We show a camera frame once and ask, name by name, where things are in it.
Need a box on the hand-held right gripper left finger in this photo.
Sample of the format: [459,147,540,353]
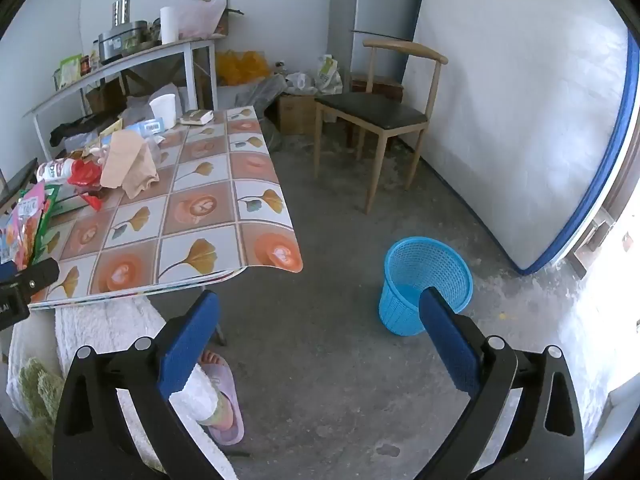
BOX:
[52,290,236,480]

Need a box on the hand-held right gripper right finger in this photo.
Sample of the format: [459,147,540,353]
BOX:
[415,286,585,480]

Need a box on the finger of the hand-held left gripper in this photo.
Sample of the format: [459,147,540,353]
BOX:
[0,258,61,297]

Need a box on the blue plastic basket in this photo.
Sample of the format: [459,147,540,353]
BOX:
[378,236,474,337]

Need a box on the blue white medicine box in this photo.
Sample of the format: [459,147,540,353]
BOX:
[125,117,166,136]

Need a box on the purple slipper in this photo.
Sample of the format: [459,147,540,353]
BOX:
[197,352,246,446]

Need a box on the wooden stool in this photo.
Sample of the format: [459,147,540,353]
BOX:
[0,159,38,211]

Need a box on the white bottle with red cap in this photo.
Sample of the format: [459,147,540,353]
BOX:
[36,157,81,183]

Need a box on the red plastic packet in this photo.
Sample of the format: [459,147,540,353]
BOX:
[67,160,108,188]

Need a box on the table with patterned tablecloth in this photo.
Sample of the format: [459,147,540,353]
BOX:
[0,106,304,311]

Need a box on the beige paper bag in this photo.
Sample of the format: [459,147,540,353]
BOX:
[100,130,161,199]

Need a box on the black cloth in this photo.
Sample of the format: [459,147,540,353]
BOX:
[50,115,118,148]

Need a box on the white plastic bag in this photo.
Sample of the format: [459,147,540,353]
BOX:
[122,85,176,126]
[286,72,318,95]

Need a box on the white paper cup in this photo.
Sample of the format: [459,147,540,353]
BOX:
[149,93,177,129]

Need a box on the green white packet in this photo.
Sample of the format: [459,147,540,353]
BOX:
[59,54,83,86]

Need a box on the small gold white box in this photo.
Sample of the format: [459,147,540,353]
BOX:
[179,108,215,127]

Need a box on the white mattress with blue edge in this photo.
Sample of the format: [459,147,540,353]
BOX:
[400,0,640,276]

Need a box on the wooden chair with black seat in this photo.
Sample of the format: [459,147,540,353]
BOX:
[314,39,448,215]

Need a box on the round metal pot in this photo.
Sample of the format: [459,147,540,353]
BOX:
[98,21,149,65]

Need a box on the white side table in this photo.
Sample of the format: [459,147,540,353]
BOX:
[24,35,227,161]

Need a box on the cardboard box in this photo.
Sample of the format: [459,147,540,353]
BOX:
[277,91,321,136]

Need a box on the grey plastic bag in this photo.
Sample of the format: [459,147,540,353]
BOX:
[235,77,288,153]

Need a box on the yellow plastic bag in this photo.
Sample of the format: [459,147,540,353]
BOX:
[216,50,271,86]

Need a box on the white paper towel roll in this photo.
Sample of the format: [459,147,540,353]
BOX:
[160,6,180,44]

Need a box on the white green shopping bag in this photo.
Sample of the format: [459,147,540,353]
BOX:
[314,54,343,93]

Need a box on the pink plastic bag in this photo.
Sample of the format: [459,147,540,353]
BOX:
[177,0,228,41]

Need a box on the grey refrigerator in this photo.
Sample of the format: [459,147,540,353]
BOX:
[331,0,431,93]

